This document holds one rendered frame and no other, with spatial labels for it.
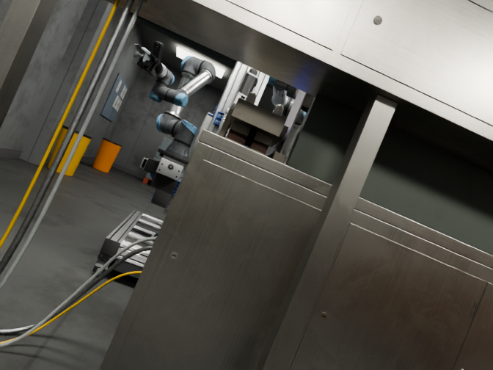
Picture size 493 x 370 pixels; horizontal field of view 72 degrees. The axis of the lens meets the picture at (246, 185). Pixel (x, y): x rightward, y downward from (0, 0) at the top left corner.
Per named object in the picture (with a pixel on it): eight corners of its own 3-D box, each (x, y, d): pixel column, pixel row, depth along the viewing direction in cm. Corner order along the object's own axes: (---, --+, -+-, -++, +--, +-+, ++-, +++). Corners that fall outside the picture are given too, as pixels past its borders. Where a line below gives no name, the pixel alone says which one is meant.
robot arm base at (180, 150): (165, 151, 225) (171, 138, 225) (186, 161, 228) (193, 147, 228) (164, 150, 210) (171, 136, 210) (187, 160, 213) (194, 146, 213)
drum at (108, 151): (92, 165, 775) (105, 138, 777) (111, 173, 784) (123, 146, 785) (88, 165, 733) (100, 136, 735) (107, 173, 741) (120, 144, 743)
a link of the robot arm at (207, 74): (223, 79, 227) (181, 113, 194) (208, 74, 230) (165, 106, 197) (224, 62, 219) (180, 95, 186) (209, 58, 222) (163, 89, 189)
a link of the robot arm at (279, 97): (274, 95, 220) (274, 62, 172) (290, 100, 219) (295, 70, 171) (267, 111, 220) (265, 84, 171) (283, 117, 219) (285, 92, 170)
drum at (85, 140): (50, 165, 520) (67, 126, 522) (78, 176, 529) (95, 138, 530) (39, 165, 480) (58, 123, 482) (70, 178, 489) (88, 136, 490)
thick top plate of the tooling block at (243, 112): (263, 149, 144) (268, 136, 144) (279, 136, 104) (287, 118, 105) (227, 134, 143) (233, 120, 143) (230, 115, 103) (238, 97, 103)
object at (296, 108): (275, 147, 139) (293, 106, 140) (287, 141, 116) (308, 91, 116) (274, 147, 139) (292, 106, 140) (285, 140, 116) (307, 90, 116)
